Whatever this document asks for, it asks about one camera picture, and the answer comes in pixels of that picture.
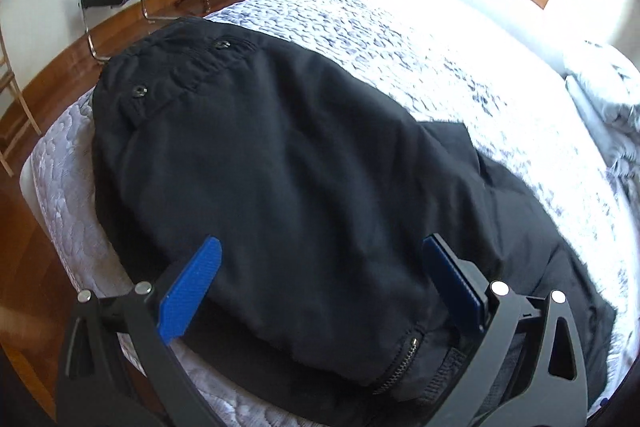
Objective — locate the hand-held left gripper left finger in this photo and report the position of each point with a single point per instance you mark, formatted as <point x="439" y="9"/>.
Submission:
<point x="192" y="287"/>

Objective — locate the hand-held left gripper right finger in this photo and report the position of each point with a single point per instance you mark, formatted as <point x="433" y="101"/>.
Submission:
<point x="457" y="282"/>

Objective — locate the black pants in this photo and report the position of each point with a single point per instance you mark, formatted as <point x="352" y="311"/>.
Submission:
<point x="300" y="157"/>

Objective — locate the bed with white quilted cover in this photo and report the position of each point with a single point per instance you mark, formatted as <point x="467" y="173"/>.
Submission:
<point x="400" y="47"/>

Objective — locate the light wooden chair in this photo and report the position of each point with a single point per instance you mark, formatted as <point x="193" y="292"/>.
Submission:
<point x="20" y="107"/>

